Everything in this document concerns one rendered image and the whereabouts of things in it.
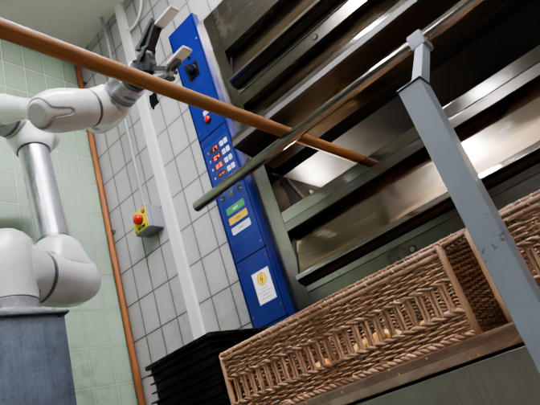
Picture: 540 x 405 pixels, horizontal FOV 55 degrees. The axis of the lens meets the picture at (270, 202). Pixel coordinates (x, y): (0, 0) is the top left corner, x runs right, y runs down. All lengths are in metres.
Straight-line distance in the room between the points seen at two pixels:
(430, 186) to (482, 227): 0.70
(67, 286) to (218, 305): 0.53
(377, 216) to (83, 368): 1.23
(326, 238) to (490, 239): 0.90
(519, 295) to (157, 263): 1.63
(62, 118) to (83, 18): 1.50
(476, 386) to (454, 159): 0.32
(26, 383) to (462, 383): 0.99
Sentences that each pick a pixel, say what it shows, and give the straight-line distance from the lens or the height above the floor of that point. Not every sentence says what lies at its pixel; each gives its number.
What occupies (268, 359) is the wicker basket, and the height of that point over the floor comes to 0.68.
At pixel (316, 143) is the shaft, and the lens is 1.38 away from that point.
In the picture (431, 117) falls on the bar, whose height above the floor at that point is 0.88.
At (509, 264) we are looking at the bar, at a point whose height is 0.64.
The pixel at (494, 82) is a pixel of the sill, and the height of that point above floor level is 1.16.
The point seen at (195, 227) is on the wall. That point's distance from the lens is 1.99.
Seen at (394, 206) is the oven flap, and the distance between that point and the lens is 1.49.
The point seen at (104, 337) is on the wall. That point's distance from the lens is 2.21.
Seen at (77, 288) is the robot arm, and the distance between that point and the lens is 1.67.
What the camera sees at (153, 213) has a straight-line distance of 2.13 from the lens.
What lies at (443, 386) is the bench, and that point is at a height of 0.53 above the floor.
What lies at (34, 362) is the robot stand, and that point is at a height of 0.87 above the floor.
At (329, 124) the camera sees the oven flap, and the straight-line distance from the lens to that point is 1.69.
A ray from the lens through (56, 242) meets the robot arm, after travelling 1.71.
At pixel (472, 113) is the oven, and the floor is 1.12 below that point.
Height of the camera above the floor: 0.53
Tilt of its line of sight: 24 degrees up
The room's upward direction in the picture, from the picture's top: 19 degrees counter-clockwise
